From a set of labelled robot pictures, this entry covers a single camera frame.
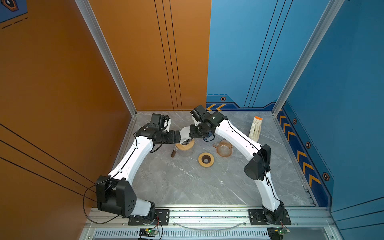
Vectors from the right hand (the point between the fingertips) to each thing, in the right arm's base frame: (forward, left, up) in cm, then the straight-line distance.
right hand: (190, 135), depth 84 cm
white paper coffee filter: (-2, +3, +4) cm, 5 cm away
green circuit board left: (-43, +20, -20) cm, 51 cm away
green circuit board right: (-43, -42, -21) cm, 64 cm away
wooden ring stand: (-4, -9, -16) cm, 19 cm away
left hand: (0, +9, 0) cm, 9 cm away
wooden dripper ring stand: (-3, +2, -7) cm, 8 cm away
